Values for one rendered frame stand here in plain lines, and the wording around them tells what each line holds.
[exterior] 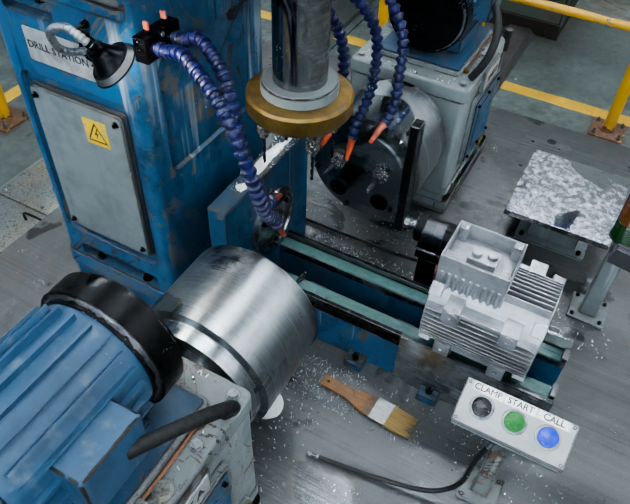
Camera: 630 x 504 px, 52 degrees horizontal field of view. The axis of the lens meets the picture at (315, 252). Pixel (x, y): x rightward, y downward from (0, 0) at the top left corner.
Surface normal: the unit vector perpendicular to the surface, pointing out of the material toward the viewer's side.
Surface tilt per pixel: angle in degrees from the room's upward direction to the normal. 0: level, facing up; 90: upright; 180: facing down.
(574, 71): 0
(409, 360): 90
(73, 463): 0
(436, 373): 90
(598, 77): 0
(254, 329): 35
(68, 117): 90
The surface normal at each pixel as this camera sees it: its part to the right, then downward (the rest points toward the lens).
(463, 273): -0.48, 0.62
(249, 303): 0.39, -0.48
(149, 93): 0.88, 0.37
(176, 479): 0.04, -0.69
